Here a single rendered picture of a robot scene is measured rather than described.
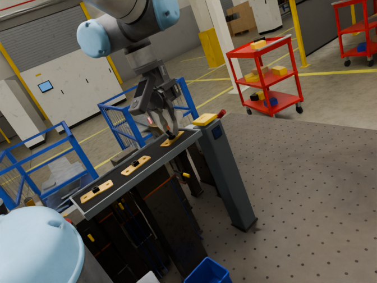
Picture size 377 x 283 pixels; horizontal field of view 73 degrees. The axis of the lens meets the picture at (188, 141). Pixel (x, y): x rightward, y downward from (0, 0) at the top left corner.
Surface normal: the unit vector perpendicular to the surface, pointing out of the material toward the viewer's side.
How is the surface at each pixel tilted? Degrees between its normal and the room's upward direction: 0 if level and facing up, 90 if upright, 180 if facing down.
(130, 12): 141
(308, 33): 90
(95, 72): 90
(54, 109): 90
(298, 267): 0
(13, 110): 90
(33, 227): 7
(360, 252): 0
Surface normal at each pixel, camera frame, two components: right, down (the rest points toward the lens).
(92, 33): -0.37, 0.51
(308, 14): 0.50, 0.17
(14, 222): -0.26, -0.86
